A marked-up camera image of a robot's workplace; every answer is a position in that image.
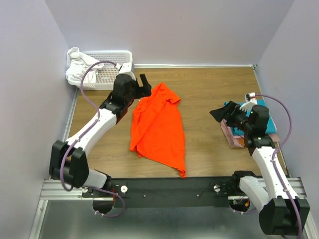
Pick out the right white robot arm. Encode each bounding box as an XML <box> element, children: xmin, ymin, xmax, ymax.
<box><xmin>210</xmin><ymin>101</ymin><xmax>310</xmax><ymax>238</ymax></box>

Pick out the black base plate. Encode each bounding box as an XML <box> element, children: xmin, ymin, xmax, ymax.
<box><xmin>82</xmin><ymin>177</ymin><xmax>252</xmax><ymax>209</ymax></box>

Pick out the aluminium frame rail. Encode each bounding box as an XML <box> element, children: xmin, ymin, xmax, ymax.
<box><xmin>39</xmin><ymin>178</ymin><xmax>87</xmax><ymax>201</ymax></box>

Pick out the teal folded t shirt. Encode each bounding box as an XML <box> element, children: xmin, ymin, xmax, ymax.
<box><xmin>230</xmin><ymin>100</ymin><xmax>277</xmax><ymax>137</ymax></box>

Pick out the white t shirt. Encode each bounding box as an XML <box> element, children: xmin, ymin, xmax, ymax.
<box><xmin>65</xmin><ymin>47</ymin><xmax>104</xmax><ymax>86</ymax></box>

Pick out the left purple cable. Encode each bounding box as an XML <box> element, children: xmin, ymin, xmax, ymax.
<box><xmin>59</xmin><ymin>60</ymin><xmax>125</xmax><ymax>218</ymax></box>

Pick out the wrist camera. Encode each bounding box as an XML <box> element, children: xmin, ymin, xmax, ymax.
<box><xmin>115</xmin><ymin>62</ymin><xmax>133</xmax><ymax>74</ymax></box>
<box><xmin>240</xmin><ymin>93</ymin><xmax>258</xmax><ymax>112</ymax></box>

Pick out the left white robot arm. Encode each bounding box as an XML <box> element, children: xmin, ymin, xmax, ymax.
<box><xmin>49</xmin><ymin>73</ymin><xmax>152</xmax><ymax>197</ymax></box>

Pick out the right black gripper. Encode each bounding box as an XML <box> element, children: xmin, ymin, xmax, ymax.
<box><xmin>210</xmin><ymin>100</ymin><xmax>253</xmax><ymax>133</ymax></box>

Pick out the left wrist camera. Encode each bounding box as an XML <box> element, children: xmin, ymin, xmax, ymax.
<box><xmin>115</xmin><ymin>62</ymin><xmax>133</xmax><ymax>74</ymax></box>

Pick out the white plastic basket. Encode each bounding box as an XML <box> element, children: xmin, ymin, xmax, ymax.
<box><xmin>81</xmin><ymin>50</ymin><xmax>133</xmax><ymax>90</ymax></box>

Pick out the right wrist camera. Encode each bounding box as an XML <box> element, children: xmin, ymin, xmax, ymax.
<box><xmin>240</xmin><ymin>93</ymin><xmax>258</xmax><ymax>112</ymax></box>

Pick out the orange t shirt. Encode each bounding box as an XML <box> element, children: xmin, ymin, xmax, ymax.
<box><xmin>130</xmin><ymin>83</ymin><xmax>186</xmax><ymax>178</ymax></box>

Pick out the pink folded t shirt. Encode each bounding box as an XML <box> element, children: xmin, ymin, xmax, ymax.
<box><xmin>220</xmin><ymin>120</ymin><xmax>280</xmax><ymax>148</ymax></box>

